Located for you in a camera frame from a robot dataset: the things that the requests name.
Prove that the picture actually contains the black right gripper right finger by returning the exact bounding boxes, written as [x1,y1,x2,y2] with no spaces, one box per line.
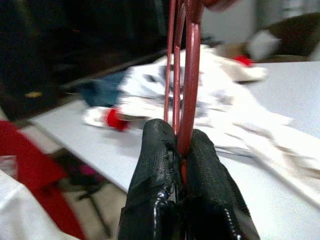
[184,128,259,240]

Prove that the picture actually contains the white garment with red cuffs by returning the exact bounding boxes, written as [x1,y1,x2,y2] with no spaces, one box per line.
[83,106,131,133]

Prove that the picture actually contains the red t-shirt with triangle logo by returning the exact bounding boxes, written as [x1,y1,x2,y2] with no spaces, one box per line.
[0,119,86,240]

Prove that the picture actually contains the blue denim jeans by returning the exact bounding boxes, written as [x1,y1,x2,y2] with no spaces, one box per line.
[81,71,126,107]

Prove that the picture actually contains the red plastic clothes hanger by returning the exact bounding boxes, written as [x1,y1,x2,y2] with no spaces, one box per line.
[162,0,238,186]

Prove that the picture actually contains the white t-shirt with black print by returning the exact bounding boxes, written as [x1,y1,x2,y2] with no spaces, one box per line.
[82,44,320,173]

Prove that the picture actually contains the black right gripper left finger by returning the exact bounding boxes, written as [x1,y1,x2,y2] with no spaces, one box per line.
[117,118,185,240]

